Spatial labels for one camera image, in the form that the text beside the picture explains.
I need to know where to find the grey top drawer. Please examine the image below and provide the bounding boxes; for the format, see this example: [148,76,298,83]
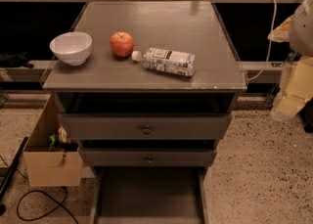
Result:
[59,113,232,140]

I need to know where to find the white bowl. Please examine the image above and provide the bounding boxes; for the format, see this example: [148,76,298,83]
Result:
[50,31,93,66]

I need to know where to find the clear plastic water bottle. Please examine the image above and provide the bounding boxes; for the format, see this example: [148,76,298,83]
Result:
[131,47,196,77]

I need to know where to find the white cable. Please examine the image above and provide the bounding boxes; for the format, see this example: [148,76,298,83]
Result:
[244,0,278,83]

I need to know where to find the grey middle drawer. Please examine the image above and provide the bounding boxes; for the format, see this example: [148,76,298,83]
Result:
[79,148,216,167]

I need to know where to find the grey drawer cabinet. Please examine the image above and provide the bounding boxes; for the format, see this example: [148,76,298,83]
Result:
[42,0,248,170]

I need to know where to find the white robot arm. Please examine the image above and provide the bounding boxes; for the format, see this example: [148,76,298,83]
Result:
[268,0,313,121]

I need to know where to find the grey open bottom drawer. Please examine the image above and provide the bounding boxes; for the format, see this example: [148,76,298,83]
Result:
[88,167,209,224]

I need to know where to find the black cable on floor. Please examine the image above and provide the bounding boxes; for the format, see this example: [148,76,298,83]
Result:
[0,155,80,224]

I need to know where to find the black bar on floor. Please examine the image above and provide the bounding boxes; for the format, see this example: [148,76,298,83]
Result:
[0,137,28,216]

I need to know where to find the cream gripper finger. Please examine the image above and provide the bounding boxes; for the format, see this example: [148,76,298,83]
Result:
[268,16,293,43]
[270,57,313,121]

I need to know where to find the items in cardboard box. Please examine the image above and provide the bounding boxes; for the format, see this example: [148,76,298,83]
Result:
[48,126,78,152]

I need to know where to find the cardboard box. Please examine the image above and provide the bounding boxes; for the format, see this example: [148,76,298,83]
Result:
[23,97,82,187]

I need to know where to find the red apple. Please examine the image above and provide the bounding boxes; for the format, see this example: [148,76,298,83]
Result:
[110,31,134,58]

